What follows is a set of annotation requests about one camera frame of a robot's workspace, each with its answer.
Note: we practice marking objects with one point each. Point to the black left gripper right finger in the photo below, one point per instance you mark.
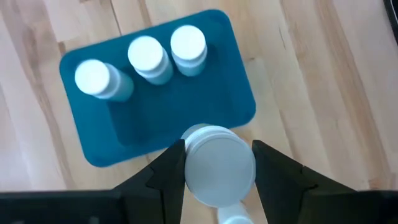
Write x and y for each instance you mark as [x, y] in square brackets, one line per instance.
[295, 199]

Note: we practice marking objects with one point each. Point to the black aluminium rig frame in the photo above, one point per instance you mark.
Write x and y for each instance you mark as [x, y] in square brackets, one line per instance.
[393, 15]

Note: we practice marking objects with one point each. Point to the blue plastic basket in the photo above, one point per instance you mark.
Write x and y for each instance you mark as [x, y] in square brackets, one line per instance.
[174, 109]

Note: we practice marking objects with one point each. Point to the white pill bottle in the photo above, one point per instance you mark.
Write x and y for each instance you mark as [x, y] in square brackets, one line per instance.
[234, 216]
[188, 42]
[145, 53]
[219, 168]
[91, 77]

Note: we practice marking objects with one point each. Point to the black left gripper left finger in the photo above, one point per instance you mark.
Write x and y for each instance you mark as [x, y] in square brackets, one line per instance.
[149, 199]

